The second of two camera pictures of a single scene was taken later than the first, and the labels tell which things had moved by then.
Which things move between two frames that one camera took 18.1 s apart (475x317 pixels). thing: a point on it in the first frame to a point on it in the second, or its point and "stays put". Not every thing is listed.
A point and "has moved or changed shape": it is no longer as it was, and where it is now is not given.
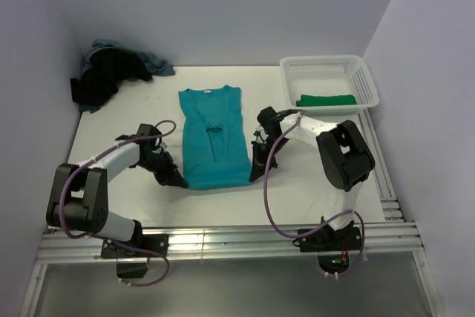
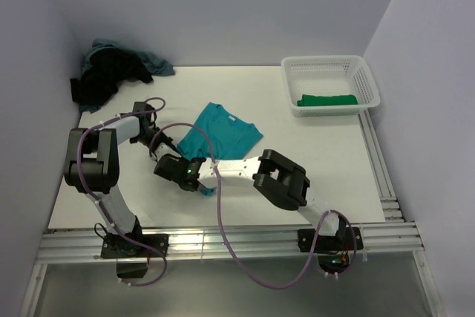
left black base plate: x=156 y=243 stays put
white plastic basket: x=328 y=85 stays put
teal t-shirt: x=215 y=150 has moved or changed shape
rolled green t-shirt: x=309 y=100 stays put
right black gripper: x=259 y=162 to x=179 y=158
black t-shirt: x=102 y=75 stays put
